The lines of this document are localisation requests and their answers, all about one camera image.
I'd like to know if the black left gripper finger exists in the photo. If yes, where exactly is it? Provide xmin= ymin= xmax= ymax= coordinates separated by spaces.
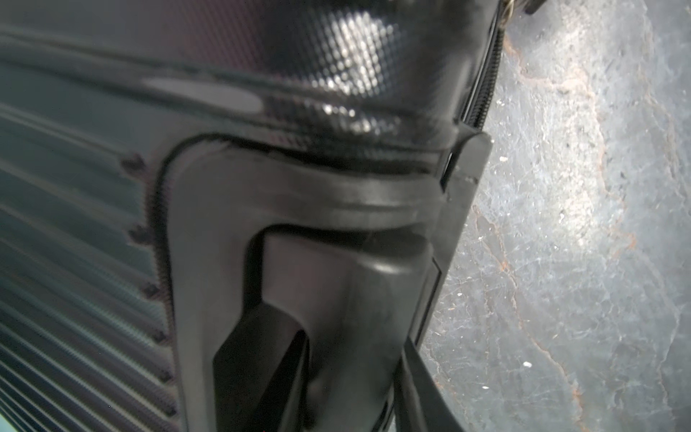
xmin=394 ymin=338 xmax=464 ymax=432

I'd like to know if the black ribbed hard-shell suitcase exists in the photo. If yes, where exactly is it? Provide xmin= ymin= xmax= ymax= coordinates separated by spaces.
xmin=1 ymin=1 xmax=514 ymax=431

